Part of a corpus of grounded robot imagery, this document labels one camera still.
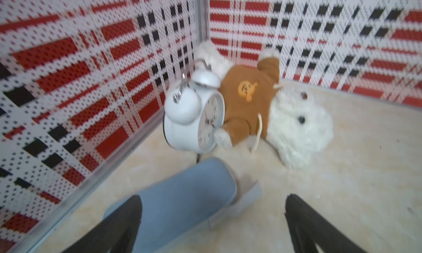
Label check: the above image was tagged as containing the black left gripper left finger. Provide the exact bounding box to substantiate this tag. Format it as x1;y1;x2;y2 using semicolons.
64;195;143;253

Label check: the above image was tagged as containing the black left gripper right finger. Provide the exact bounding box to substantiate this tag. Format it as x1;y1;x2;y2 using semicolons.
285;194;365;253

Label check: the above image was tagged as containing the white teddy bear brown shirt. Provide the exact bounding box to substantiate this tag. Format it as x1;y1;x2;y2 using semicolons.
195;41;334;169

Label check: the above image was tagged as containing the white alarm clock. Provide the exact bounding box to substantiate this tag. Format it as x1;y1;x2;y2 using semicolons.
163;59;225;162

